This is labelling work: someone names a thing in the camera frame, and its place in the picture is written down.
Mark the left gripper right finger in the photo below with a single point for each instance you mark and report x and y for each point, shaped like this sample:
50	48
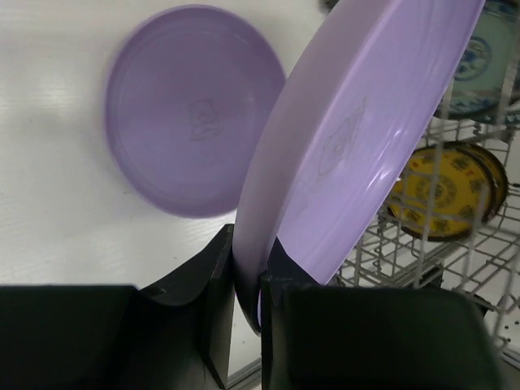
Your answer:
322	337

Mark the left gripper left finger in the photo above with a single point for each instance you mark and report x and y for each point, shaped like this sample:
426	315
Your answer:
173	334

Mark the purple plastic plate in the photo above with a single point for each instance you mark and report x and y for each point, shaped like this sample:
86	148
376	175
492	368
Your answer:
186	101
346	121

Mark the left yellow patterned plate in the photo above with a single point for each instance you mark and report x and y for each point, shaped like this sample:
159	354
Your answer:
462	177

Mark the yellow patterned plate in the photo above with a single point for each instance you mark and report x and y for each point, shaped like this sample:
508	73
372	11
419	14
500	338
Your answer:
497	169
462	177

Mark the right yellow patterned plate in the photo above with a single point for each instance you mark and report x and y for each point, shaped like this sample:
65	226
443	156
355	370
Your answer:
497	169

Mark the left blue patterned plate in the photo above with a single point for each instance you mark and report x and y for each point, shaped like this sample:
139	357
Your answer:
480	74

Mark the blue patterned plate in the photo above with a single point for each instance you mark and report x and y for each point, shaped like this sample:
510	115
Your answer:
511	115
480	74

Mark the right blue patterned plate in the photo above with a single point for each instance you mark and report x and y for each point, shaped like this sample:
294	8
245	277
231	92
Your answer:
511	115

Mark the grey wire dish rack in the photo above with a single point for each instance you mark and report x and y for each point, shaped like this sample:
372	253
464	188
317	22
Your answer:
485	265

